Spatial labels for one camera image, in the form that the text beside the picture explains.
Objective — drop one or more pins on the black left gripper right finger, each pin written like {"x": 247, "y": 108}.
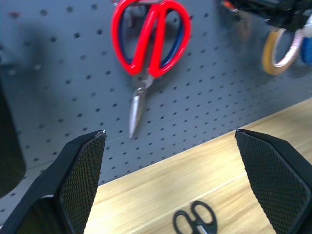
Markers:
{"x": 273, "y": 175}

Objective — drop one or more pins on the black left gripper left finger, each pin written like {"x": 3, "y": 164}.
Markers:
{"x": 73, "y": 180}

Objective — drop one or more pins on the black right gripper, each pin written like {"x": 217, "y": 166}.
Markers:
{"x": 270, "y": 11}

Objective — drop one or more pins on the yellow tape roll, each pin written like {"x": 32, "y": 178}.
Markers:
{"x": 280, "y": 52}

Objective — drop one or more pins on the blue tape roll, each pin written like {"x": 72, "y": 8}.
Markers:
{"x": 307, "y": 48}

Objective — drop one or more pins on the grey pegboard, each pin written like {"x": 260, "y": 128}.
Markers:
{"x": 73, "y": 80}

